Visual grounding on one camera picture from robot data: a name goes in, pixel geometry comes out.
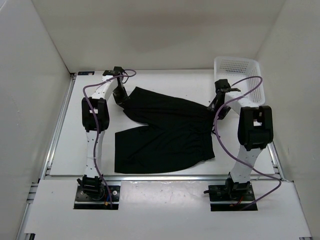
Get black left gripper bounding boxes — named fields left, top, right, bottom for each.
left=112, top=85, right=130, bottom=109

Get black shorts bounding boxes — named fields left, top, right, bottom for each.
left=114, top=87, right=215, bottom=174

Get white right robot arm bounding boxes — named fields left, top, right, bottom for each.
left=209, top=88, right=274, bottom=200

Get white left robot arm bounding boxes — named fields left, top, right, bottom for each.
left=79, top=71, right=130, bottom=200

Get white plastic mesh basket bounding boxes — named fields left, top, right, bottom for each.
left=213, top=56, right=261, bottom=93

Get small blue label sticker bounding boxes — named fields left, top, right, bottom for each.
left=77, top=71, right=95, bottom=76

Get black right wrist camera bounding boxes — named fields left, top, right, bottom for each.
left=214, top=79, right=241, bottom=94

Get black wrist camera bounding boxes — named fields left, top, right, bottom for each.
left=102, top=66, right=125, bottom=77
left=214, top=79, right=241, bottom=94

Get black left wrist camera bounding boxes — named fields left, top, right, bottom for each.
left=102, top=66, right=125, bottom=77

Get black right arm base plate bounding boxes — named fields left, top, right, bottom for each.
left=203, top=178, right=258, bottom=212

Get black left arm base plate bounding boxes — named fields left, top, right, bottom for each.
left=73, top=176, right=121, bottom=210

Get aluminium table edge rail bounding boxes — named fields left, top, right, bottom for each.
left=44, top=174, right=276, bottom=182

